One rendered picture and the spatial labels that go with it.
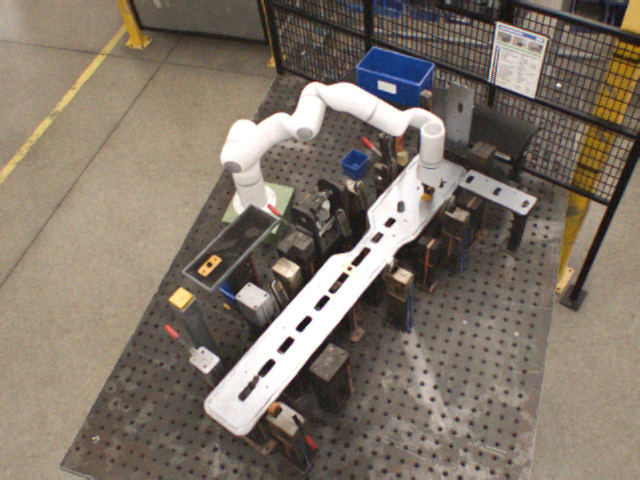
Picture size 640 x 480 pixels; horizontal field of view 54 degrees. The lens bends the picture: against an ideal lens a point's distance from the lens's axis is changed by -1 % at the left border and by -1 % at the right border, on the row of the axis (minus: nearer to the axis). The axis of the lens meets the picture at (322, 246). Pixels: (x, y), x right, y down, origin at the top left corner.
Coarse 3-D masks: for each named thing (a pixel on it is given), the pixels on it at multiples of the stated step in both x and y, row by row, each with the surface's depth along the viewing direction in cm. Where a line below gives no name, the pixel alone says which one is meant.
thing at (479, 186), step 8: (480, 176) 251; (464, 184) 249; (472, 184) 249; (480, 184) 248; (488, 184) 248; (496, 184) 248; (504, 184) 247; (472, 192) 247; (480, 192) 246; (488, 192) 246; (504, 192) 245; (512, 192) 244; (520, 192) 244; (488, 200) 245; (496, 200) 243; (504, 200) 242; (512, 200) 242; (520, 200) 242; (528, 200) 241; (512, 208) 240; (520, 208) 239; (528, 208) 239
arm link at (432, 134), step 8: (424, 128) 221; (432, 128) 220; (440, 128) 220; (424, 136) 219; (432, 136) 218; (440, 136) 218; (424, 144) 222; (432, 144) 220; (440, 144) 222; (424, 152) 225; (432, 152) 224; (440, 152) 225; (424, 160) 228; (432, 160) 227; (440, 160) 229
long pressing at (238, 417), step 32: (416, 160) 259; (384, 192) 250; (416, 192) 249; (448, 192) 248; (416, 224) 239; (352, 256) 233; (384, 256) 232; (320, 288) 226; (352, 288) 225; (288, 320) 220; (320, 320) 218; (256, 352) 213; (288, 352) 212; (224, 384) 207; (256, 384) 206; (288, 384) 206; (224, 416) 201; (256, 416) 200
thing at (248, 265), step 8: (248, 256) 226; (240, 264) 224; (248, 264) 230; (232, 272) 227; (240, 272) 227; (248, 272) 232; (256, 272) 237; (232, 280) 233; (240, 280) 230; (248, 280) 235; (256, 280) 240; (232, 288) 240; (240, 288) 234
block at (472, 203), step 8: (464, 192) 249; (456, 200) 247; (464, 200) 247; (472, 200) 246; (480, 200) 246; (464, 208) 247; (472, 208) 244; (480, 208) 249; (472, 216) 247; (472, 224) 251; (472, 232) 259; (472, 240) 264; (472, 248) 267
